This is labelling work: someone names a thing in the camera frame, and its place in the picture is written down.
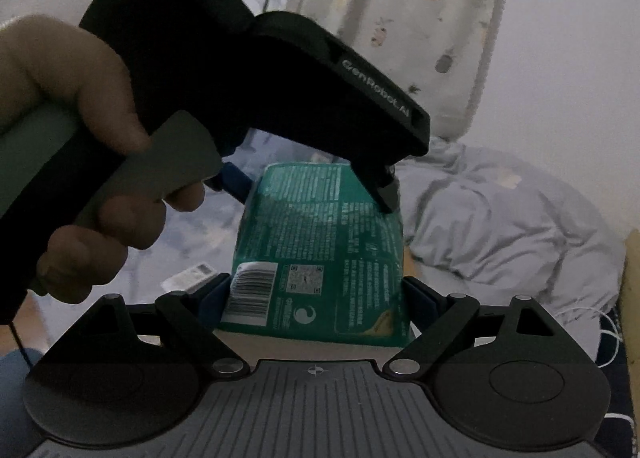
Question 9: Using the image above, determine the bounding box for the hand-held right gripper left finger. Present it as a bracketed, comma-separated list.
[44, 272, 251, 381]

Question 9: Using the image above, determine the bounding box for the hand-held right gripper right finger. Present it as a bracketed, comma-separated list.
[384, 277, 598, 381]

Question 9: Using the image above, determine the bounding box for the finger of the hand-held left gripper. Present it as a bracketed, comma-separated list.
[350, 161, 402, 214]
[205, 161, 253, 204]

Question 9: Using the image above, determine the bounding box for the green tissue pack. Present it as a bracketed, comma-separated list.
[220, 161, 416, 345]

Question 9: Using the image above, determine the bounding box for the person's left hand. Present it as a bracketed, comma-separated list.
[0, 13, 207, 306]

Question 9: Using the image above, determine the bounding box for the white remote control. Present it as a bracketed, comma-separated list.
[161, 262, 217, 295]

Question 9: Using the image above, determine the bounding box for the grey duvet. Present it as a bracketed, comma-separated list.
[395, 135, 626, 334]

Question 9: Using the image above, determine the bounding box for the pineapple print curtain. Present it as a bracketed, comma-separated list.
[287, 0, 516, 141]

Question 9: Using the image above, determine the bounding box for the wooden headboard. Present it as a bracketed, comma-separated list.
[617, 231, 640, 319]

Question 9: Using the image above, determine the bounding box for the white charger cable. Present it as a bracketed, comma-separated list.
[580, 308, 623, 369]

